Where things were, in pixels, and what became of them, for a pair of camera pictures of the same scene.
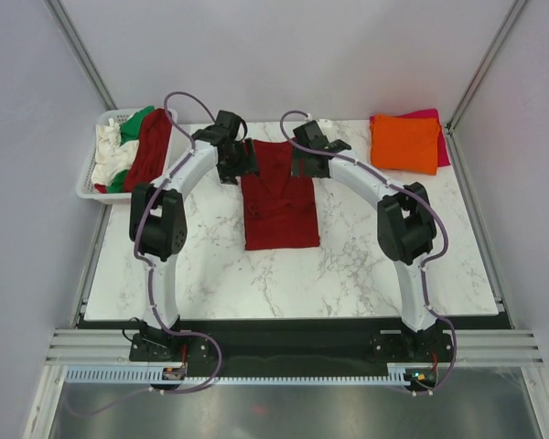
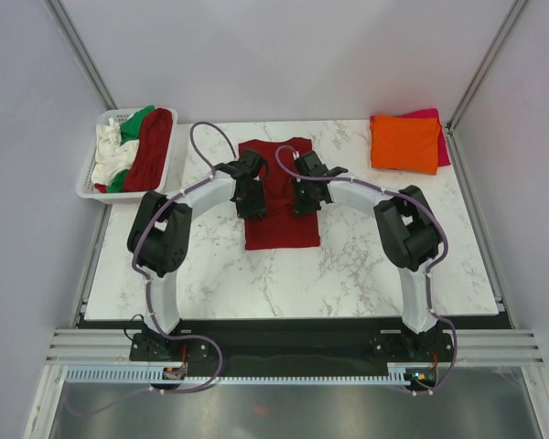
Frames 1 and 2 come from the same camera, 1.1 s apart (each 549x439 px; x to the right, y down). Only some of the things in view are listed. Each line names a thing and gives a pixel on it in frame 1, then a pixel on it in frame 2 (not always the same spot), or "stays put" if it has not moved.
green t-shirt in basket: [130, 131] stays put
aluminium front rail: [479, 347] stays put
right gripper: [296, 164] to [299, 208]
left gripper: [247, 166] to [259, 206]
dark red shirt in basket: [150, 159] stays put
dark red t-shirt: [280, 209] stays put
